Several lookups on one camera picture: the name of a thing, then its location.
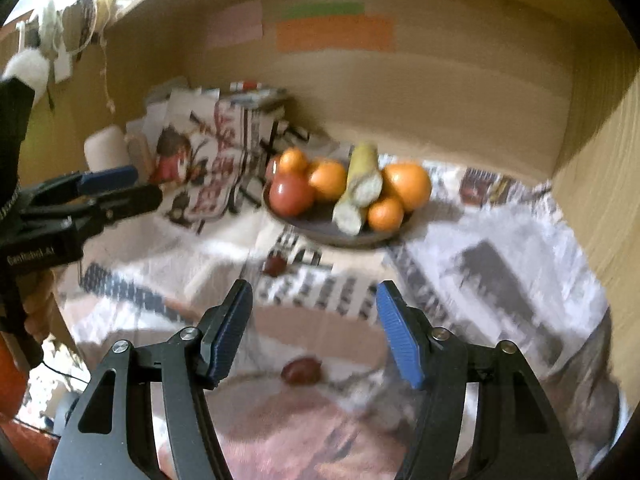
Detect medium orange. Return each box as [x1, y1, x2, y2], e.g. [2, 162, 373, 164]
[307, 159, 348, 204]

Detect white card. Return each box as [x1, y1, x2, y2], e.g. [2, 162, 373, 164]
[54, 50, 74, 83]

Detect grey round plate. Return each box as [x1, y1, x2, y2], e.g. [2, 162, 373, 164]
[262, 157, 417, 248]

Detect white papers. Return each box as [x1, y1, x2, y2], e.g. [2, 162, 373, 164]
[125, 77, 173, 133]

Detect pink sticky note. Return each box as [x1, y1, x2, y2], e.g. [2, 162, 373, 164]
[206, 0, 264, 47]

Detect red apple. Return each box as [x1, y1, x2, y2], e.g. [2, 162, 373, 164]
[269, 172, 316, 217]

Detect yellow banana piece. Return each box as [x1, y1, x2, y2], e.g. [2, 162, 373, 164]
[345, 142, 383, 206]

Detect orange sticky note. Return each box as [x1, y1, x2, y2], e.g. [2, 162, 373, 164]
[276, 16, 396, 52]

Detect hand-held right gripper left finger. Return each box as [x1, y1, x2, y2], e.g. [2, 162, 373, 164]
[47, 279, 254, 480]

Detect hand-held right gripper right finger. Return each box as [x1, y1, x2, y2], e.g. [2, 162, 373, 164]
[375, 280, 578, 480]

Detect dark chestnut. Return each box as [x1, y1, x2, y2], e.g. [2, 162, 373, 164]
[281, 356, 321, 386]

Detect pink cloth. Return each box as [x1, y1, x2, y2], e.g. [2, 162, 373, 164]
[160, 375, 416, 480]

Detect white fluffy pompom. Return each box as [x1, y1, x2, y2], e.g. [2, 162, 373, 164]
[2, 0, 63, 106]

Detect person's left hand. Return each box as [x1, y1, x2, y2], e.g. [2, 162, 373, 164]
[24, 269, 56, 346]

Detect dotted headband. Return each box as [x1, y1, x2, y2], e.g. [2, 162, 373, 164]
[62, 0, 98, 53]

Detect white cable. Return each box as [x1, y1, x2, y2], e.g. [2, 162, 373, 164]
[97, 25, 117, 113]

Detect wooden desk shelf unit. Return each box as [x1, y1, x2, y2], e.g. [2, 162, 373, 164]
[0, 0, 640, 311]

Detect large orange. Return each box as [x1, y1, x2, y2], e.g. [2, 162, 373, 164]
[382, 162, 432, 212]

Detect newspaper print cloth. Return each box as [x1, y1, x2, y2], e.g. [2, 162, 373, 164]
[55, 85, 613, 480]

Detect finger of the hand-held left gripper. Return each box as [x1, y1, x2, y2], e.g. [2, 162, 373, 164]
[20, 165, 139, 211]
[67, 183, 163, 241]

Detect small tangerine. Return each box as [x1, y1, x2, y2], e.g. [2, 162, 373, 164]
[367, 196, 405, 232]
[279, 147, 309, 176]

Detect green sticky note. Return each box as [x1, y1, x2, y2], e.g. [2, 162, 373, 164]
[282, 1, 366, 18]

